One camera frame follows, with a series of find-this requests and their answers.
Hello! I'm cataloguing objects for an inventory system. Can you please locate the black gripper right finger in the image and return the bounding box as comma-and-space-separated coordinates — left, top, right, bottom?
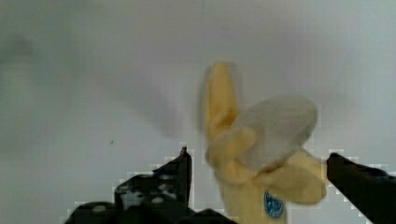
326, 153, 396, 224

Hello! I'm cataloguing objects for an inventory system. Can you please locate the yellow peeled banana toy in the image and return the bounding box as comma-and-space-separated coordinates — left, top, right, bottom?
204, 62, 327, 224

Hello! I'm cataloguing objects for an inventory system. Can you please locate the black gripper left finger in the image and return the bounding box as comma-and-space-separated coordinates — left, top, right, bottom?
64, 147, 237, 224

